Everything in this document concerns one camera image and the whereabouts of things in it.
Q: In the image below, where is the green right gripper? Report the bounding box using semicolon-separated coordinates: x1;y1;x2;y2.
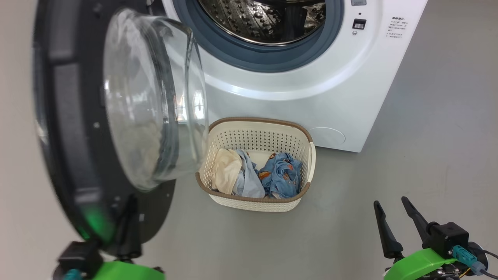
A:
373;196;489;280

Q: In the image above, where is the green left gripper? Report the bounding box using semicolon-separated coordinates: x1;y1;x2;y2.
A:
91;194;166;280

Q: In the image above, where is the black round glass washer door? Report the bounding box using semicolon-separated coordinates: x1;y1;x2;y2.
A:
32;0;209;257

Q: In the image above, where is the pale blue and cream garment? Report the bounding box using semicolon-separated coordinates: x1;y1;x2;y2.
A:
211;148;266;198

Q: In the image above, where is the blue orange patterned garment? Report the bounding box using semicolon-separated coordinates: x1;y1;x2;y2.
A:
259;152;303;199

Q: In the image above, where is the white front-load washing machine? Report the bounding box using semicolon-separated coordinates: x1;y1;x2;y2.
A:
148;0;428;153

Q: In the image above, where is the stainless steel washing machine drum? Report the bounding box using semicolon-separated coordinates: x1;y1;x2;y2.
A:
198;0;326;46

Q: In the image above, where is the round white filter cover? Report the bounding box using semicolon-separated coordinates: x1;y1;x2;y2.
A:
309;127;346;147

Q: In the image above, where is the cream perforated laundry basket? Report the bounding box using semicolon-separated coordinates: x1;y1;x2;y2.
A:
195;117;316;212

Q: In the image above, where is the small printed text sticker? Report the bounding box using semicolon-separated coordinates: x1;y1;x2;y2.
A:
386;16;408;39

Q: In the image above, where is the right camera cable teal connector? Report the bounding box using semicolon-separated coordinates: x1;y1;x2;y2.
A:
452;245;498;279

